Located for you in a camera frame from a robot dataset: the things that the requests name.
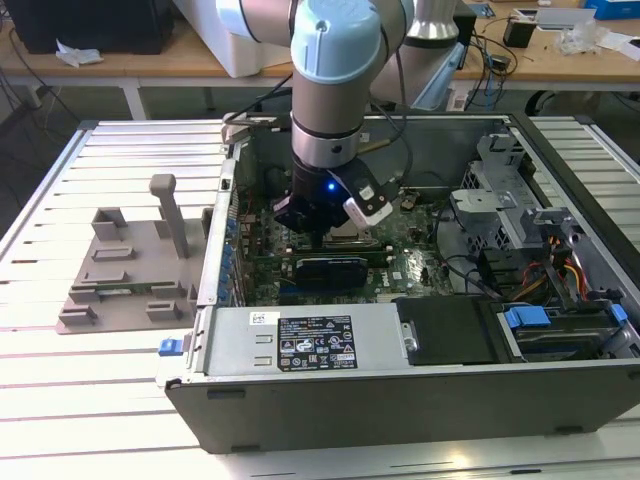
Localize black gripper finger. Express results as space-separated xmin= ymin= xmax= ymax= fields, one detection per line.
xmin=272 ymin=195 xmax=327 ymax=250

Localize black RAM slot bank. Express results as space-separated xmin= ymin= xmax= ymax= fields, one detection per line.
xmin=289 ymin=240 xmax=390 ymax=267

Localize black graphics card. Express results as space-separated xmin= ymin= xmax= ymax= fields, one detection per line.
xmin=293 ymin=255 xmax=370 ymax=290

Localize green motherboard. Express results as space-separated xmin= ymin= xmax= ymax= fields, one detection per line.
xmin=234 ymin=189 xmax=454 ymax=307

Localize silver power supply unit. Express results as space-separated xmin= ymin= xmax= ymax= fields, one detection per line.
xmin=203 ymin=304 xmax=417 ymax=377

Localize green RAM stick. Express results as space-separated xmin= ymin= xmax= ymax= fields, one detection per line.
xmin=95 ymin=282 xmax=157 ymax=297

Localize grey parts rack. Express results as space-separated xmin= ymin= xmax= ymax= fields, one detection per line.
xmin=54 ymin=173 xmax=217 ymax=335

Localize black plastic shroud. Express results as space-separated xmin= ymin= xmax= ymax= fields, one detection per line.
xmin=393 ymin=294 xmax=502 ymax=367

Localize grey metal drive cage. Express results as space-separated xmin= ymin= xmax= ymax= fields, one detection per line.
xmin=448 ymin=132 xmax=544 ymax=281

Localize black connector block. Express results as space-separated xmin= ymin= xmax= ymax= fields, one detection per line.
xmin=477 ymin=247 xmax=521 ymax=296

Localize large white box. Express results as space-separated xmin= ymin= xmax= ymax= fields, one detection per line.
xmin=172 ymin=0 xmax=301 ymax=80

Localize tall black box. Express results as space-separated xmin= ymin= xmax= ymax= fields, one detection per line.
xmin=452 ymin=2 xmax=480 ymax=71

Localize grey metal disk bay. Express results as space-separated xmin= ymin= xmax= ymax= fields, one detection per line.
xmin=494 ymin=207 xmax=640 ymax=364

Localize open grey PC case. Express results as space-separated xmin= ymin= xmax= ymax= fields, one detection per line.
xmin=154 ymin=110 xmax=640 ymax=455

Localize blue disk carrier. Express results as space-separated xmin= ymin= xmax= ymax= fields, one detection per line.
xmin=504 ymin=305 xmax=551 ymax=330

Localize small black box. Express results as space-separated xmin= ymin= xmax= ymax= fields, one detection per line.
xmin=502 ymin=16 xmax=537 ymax=50

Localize crumpled white tissue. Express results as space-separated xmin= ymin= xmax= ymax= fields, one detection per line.
xmin=54 ymin=39 xmax=105 ymax=69

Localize large black box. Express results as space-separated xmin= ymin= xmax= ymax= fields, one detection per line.
xmin=9 ymin=0 xmax=174 ymax=56

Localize black hard disk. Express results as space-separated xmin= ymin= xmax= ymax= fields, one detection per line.
xmin=514 ymin=324 xmax=612 ymax=359

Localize flat grey device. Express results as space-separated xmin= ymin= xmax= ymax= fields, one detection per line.
xmin=537 ymin=7 xmax=597 ymax=32

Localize clear plastic bags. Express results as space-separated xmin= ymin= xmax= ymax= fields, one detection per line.
xmin=555 ymin=22 xmax=612 ymax=57

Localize white paper sheet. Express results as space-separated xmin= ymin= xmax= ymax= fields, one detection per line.
xmin=597 ymin=32 xmax=640 ymax=62

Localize blue cardboard box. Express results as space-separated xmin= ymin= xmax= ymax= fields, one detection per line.
xmin=583 ymin=0 xmax=640 ymax=22

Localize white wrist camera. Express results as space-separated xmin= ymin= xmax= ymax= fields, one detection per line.
xmin=342 ymin=185 xmax=395 ymax=230

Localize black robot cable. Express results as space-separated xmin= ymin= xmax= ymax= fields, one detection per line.
xmin=359 ymin=49 xmax=416 ymax=191

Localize yellow red power wires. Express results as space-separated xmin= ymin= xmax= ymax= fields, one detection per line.
xmin=547 ymin=233 xmax=591 ymax=304

